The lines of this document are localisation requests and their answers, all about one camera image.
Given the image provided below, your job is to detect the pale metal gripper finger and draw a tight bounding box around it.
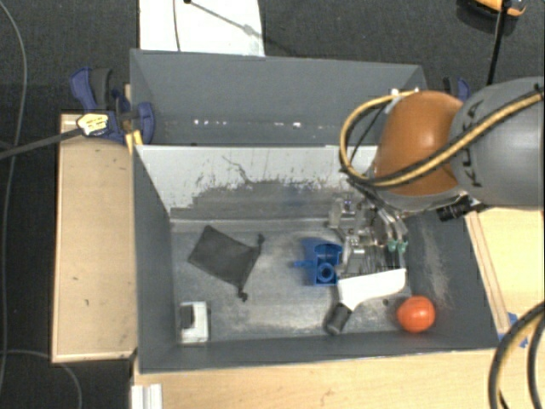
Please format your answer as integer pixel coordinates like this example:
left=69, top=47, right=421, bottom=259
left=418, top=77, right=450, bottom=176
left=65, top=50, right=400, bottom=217
left=341, top=234, right=366, bottom=272
left=364, top=245, right=390, bottom=277

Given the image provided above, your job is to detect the blue plastic spray head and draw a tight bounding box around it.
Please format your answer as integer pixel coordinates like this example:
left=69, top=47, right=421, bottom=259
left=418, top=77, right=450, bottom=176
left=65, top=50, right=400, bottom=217
left=293, top=237, right=344, bottom=288

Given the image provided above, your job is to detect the orange-red round fruit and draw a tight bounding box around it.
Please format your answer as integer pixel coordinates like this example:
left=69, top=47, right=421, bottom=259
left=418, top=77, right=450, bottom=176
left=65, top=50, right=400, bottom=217
left=396, top=295, right=437, bottom=334

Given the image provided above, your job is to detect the grey metal bin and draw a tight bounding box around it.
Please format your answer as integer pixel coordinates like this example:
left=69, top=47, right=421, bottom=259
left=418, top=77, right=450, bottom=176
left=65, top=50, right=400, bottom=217
left=128, top=48, right=500, bottom=374

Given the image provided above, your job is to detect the white and black small box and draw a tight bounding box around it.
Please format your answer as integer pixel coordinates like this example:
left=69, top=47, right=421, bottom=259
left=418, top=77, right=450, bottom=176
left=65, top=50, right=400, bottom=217
left=177, top=300, right=212, bottom=344

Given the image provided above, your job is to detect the pale wood board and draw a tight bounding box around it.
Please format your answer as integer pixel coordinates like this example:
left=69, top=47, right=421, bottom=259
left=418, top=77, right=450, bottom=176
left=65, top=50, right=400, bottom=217
left=50, top=112, right=140, bottom=364

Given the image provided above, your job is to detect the white scoop with black handle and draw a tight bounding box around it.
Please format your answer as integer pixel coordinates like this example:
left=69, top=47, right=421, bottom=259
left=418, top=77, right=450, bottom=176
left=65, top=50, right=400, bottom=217
left=324, top=268, right=407, bottom=337

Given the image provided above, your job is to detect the black cylinder on white bracket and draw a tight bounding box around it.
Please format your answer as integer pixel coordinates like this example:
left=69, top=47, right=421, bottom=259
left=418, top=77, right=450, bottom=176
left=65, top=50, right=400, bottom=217
left=436, top=197, right=475, bottom=223

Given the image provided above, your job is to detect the black drawstring pouch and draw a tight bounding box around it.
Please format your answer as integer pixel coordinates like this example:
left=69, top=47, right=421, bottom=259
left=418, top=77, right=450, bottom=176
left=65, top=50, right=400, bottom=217
left=186, top=224, right=266, bottom=303

